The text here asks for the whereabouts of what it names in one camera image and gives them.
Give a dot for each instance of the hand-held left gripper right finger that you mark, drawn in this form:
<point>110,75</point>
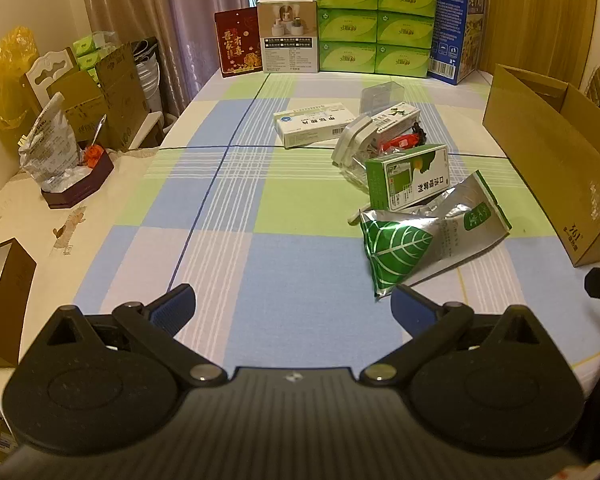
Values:
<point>412,307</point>

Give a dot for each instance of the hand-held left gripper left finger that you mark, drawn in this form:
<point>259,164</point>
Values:
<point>172,302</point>

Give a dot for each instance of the silver green leaf bag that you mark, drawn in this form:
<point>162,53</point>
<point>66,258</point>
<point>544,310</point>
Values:
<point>405,250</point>

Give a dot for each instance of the white plastic charger holder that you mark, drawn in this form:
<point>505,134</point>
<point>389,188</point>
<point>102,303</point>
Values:
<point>352,140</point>

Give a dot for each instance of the long white green medicine box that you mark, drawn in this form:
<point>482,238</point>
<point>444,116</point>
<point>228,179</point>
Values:
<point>397,115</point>

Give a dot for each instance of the clear plastic case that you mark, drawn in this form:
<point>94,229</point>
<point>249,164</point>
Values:
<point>380,95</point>

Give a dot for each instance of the checkered cloth desktop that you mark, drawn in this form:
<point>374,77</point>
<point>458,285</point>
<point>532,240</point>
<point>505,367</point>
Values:
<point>260,220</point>

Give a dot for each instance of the dark red box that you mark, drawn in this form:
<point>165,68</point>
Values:
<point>80,187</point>

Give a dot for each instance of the brown open gift box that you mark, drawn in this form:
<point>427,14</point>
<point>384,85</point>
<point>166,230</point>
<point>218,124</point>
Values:
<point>15,300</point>

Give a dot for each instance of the red snack packet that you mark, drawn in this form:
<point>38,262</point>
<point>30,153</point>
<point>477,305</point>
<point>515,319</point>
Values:
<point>397,142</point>

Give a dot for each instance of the orange red ornament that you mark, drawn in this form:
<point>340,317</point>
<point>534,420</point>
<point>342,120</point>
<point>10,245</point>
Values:
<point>92,156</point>

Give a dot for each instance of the silver foil bag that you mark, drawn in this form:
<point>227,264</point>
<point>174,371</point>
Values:
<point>50,145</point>

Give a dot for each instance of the brown printed cardboard box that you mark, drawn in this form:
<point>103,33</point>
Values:
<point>120,105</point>

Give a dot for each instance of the white blue medicine box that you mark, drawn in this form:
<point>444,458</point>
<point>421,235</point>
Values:
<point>310,127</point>

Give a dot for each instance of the white plastic bucket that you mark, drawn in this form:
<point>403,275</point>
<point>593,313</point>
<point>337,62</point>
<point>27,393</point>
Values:
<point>147,80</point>

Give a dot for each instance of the green tissue pack bundle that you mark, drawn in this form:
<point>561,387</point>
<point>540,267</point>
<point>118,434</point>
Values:
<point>92,50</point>

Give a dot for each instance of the white chair back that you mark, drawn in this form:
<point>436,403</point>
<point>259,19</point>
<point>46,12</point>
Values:
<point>50,67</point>

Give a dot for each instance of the red gift box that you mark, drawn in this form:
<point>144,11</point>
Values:
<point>240,45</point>

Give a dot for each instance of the yellow plastic bag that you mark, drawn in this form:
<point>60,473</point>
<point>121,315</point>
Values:
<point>5,75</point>

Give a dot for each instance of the golden brown curtain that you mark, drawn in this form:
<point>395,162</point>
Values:
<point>535,10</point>

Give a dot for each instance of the blue milk carton box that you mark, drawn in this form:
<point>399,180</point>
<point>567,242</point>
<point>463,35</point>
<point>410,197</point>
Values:
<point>447,25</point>

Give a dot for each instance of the stack of green tissue boxes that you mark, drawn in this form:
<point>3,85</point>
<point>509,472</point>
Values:
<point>375,25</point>

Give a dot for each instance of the white humidifier box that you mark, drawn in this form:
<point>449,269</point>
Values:
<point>287,35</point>

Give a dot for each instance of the mauve curtain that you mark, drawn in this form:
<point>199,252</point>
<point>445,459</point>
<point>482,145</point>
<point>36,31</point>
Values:
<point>155,0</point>

